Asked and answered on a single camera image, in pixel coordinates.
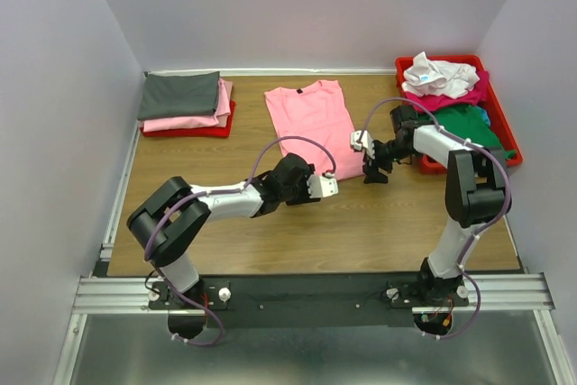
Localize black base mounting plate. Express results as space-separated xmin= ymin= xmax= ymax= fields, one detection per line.
xmin=149 ymin=272 xmax=469 ymax=334

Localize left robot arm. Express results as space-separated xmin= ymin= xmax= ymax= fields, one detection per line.
xmin=126 ymin=153 xmax=320 ymax=302

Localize blue t shirt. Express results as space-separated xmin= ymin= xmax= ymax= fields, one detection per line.
xmin=475 ymin=106 xmax=491 ymax=126

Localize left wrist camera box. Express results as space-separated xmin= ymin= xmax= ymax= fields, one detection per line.
xmin=307 ymin=173 xmax=339 ymax=199

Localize magenta t shirt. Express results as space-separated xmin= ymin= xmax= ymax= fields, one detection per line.
xmin=401 ymin=70 xmax=490 ymax=113

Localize folded grey t shirt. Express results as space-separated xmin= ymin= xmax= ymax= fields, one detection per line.
xmin=137 ymin=72 xmax=220 ymax=121

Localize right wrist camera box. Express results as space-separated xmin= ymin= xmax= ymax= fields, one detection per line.
xmin=350 ymin=130 xmax=375 ymax=160

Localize white t shirt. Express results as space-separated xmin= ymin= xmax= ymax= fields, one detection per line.
xmin=401 ymin=51 xmax=480 ymax=98

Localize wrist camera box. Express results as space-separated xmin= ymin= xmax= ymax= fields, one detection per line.
xmin=307 ymin=173 xmax=339 ymax=199
xmin=350 ymin=130 xmax=375 ymax=160

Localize folded red t shirt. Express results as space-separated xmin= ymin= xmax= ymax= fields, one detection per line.
xmin=140 ymin=101 xmax=236 ymax=138

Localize light pink t shirt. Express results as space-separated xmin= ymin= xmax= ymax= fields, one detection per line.
xmin=264 ymin=79 xmax=363 ymax=180

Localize folded pink t shirt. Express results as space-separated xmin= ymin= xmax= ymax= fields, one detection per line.
xmin=141 ymin=78 xmax=233 ymax=133

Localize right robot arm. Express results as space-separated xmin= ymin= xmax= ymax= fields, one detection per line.
xmin=350 ymin=105 xmax=511 ymax=307

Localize aluminium frame rail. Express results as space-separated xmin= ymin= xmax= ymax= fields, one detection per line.
xmin=53 ymin=68 xmax=577 ymax=385

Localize green t shirt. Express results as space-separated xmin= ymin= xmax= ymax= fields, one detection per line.
xmin=433 ymin=105 xmax=517 ymax=160

